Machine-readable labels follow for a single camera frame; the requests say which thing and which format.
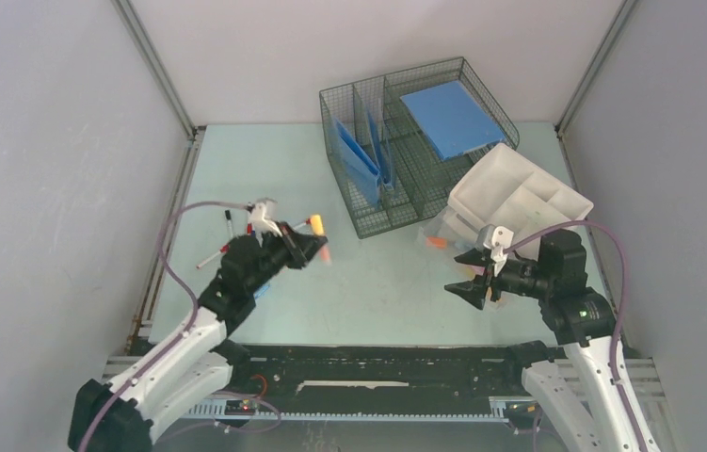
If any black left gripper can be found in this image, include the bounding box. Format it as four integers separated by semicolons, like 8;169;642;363
246;221;326;295

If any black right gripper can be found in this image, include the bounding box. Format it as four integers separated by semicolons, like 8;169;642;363
443;245;553;310

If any orange highlighter with yellow cap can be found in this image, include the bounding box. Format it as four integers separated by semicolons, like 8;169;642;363
309;214;331;265

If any white plastic drawer organizer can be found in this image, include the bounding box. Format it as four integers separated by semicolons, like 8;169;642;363
417;141;595;307

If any blue folder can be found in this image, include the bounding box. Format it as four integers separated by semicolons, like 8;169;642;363
332;117;381;207
366;111;395;192
400;81;507;160

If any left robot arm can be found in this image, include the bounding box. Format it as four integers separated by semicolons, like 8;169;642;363
68;222;328;451

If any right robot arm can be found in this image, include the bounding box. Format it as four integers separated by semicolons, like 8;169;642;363
444;221;660;451

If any red cap marker right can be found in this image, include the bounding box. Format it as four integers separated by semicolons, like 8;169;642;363
292;218;311;230

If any red cap marker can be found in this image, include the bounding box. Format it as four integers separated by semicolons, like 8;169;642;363
292;218;311;230
196;245;229;269

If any light blue highlighter lower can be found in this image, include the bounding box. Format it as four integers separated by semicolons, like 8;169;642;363
254;284;270;299

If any red cap marker lower left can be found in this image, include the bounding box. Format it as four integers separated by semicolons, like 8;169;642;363
196;245;229;269

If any black cap whiteboard marker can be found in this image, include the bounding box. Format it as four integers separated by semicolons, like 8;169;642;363
224;209;234;239

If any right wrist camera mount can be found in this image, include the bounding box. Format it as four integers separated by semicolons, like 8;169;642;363
475;224;514;277

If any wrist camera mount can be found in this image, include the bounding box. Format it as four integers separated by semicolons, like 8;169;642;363
248;198;281;236
475;224;514;277

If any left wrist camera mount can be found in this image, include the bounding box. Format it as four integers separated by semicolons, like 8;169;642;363
248;198;281;236

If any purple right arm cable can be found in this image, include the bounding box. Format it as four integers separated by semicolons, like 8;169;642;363
505;219;653;452

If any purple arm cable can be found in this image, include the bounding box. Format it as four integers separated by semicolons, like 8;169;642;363
75;201;282;452
505;219;653;452

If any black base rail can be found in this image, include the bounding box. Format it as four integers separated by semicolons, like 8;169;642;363
190;339;579;416

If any green wire mesh organizer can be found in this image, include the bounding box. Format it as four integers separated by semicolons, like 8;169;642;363
319;56;520;239

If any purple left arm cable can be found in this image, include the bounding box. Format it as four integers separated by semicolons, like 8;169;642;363
75;201;282;452

